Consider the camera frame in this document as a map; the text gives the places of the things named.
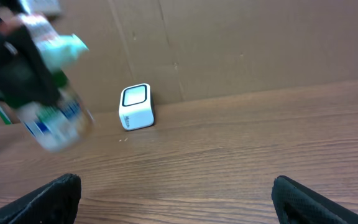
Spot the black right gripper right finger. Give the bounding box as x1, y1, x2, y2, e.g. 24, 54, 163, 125
271, 175, 358, 224

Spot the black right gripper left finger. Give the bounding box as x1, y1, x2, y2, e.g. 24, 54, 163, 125
0, 174, 81, 224

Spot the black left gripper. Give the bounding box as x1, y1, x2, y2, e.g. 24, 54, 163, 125
0, 1, 60, 106

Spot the green lid jar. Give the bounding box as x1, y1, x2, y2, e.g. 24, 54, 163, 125
0, 14, 91, 152

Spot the white barcode scanner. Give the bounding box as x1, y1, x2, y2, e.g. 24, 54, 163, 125
119, 83, 155, 131

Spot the green white pole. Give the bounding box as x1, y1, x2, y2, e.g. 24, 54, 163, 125
0, 105, 12, 125

